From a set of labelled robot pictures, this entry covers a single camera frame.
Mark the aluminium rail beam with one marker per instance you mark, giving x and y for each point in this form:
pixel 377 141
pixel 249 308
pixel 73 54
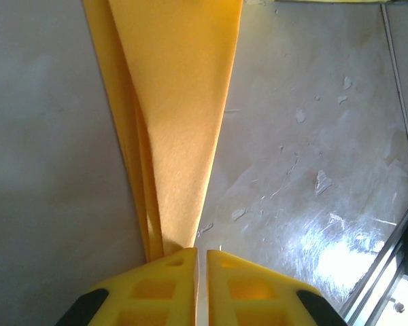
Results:
pixel 387 271

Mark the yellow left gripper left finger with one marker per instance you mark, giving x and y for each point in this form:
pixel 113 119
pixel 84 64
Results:
pixel 149 295

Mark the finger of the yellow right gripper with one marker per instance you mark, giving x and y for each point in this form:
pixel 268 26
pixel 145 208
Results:
pixel 333 1

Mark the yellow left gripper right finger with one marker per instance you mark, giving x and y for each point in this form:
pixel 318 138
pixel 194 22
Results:
pixel 258 295

